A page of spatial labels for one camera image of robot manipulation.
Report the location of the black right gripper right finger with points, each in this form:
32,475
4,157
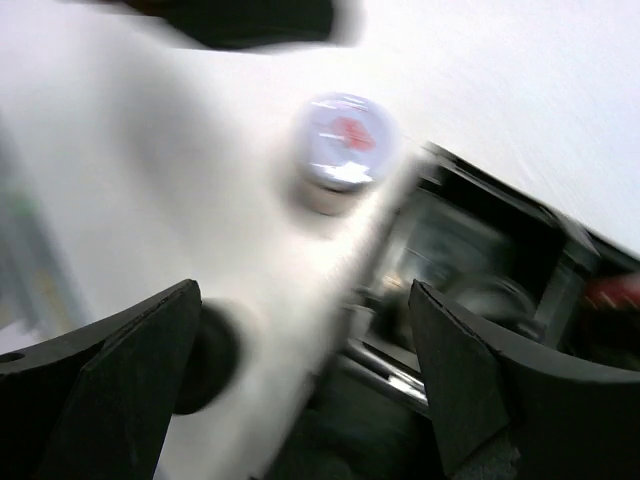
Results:
505,407

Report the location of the black four-compartment tray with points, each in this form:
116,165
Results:
368,418

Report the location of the small jar white lid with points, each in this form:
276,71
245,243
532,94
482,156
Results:
347,147

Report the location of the spice shaker black top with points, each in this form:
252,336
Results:
214,358

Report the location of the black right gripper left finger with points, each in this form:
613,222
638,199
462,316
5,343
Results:
96,403

